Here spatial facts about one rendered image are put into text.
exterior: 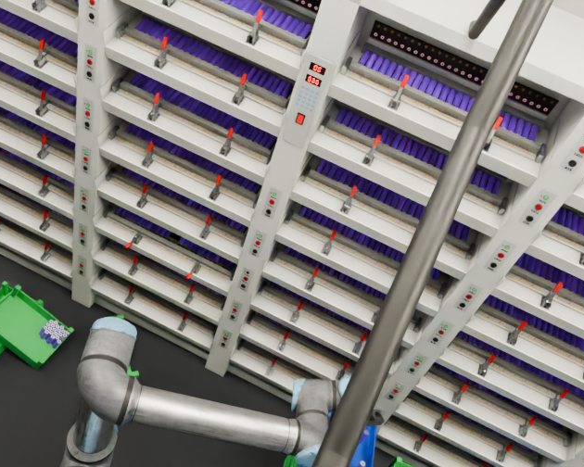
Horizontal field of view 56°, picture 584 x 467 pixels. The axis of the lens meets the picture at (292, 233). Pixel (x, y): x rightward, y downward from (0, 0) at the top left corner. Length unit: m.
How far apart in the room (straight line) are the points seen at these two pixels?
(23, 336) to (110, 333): 1.15
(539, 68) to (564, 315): 0.79
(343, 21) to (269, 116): 0.37
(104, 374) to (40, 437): 1.04
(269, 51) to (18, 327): 1.61
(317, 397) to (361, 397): 1.16
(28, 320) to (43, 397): 0.34
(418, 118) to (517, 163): 0.29
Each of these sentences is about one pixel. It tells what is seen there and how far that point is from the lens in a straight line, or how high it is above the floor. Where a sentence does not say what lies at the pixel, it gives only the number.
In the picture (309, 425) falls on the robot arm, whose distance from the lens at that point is 1.53.
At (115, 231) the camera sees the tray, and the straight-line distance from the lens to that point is 2.30.
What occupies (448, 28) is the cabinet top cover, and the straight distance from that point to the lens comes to 1.45.
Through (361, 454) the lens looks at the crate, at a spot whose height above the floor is 0.48.
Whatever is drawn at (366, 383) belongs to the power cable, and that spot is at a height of 1.84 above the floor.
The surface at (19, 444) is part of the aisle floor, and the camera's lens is 2.41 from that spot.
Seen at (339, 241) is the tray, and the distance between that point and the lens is 1.90.
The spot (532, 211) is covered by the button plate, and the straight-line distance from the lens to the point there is 1.64.
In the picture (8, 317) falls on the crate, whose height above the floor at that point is 0.09.
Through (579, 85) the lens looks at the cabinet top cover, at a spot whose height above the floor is 1.76.
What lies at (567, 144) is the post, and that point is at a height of 1.62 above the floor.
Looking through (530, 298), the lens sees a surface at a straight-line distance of 1.85.
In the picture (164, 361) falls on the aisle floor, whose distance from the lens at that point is 2.58.
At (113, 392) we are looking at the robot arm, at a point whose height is 0.96.
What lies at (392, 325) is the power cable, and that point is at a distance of 0.43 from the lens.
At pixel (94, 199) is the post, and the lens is 2.24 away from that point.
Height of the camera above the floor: 2.17
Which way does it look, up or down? 41 degrees down
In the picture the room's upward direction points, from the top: 22 degrees clockwise
